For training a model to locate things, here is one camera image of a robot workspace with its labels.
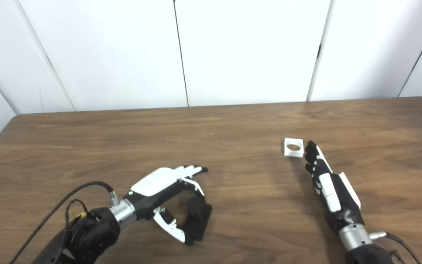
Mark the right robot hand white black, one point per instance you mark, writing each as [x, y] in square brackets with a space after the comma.
[333, 198]

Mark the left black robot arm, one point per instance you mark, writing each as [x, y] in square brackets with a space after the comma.
[93, 234]

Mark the black peg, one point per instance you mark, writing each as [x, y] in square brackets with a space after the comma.
[198, 216]

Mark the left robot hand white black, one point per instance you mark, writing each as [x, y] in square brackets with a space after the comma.
[156, 185]

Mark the white square piece with hole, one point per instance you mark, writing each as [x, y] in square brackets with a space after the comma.
[288, 154]

